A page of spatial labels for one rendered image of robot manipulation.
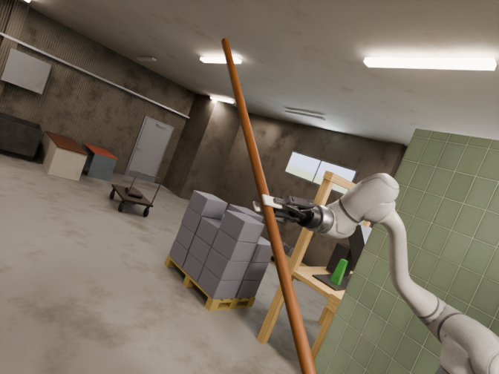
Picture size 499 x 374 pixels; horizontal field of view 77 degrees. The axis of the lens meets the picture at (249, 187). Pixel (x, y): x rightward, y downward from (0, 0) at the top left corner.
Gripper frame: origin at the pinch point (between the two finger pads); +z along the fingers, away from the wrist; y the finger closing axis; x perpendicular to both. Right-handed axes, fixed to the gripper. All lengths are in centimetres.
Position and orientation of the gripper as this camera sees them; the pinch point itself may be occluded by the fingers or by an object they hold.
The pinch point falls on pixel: (266, 205)
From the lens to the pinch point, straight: 88.1
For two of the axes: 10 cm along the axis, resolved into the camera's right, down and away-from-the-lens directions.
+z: -7.4, -2.3, -6.3
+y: -6.4, 5.2, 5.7
